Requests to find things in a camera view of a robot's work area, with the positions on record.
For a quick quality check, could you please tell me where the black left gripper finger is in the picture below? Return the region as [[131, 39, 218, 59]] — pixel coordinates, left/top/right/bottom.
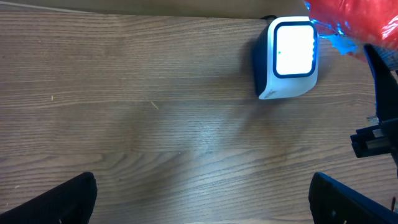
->
[[1, 172, 97, 224]]

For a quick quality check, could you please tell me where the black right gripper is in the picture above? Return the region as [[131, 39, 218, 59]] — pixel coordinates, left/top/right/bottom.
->
[[308, 44, 397, 224]]

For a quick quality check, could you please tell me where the red spaghetti packet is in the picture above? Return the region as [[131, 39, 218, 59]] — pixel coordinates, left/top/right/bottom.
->
[[304, 0, 397, 70]]

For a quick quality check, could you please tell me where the white barcode scanner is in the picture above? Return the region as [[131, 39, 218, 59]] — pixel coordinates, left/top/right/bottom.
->
[[251, 16, 319, 100]]

